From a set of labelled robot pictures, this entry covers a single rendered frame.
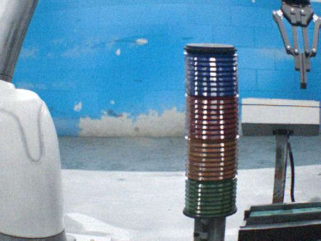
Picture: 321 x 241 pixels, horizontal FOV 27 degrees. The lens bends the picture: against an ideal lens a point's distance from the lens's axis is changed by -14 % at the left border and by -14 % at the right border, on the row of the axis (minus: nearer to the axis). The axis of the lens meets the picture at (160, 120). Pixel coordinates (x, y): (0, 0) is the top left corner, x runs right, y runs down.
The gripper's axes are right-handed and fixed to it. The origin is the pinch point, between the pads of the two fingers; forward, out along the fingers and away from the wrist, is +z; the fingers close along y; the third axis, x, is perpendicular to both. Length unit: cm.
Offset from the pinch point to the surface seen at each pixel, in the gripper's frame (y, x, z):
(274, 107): -6.5, -3.6, 9.7
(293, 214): -1.3, -14.0, 33.2
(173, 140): -106, 478, -144
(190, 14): -93, 441, -249
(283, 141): -4.5, 0.1, 15.0
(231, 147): -10, -54, 34
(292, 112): -2.8, -3.6, 10.4
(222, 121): -11, -56, 32
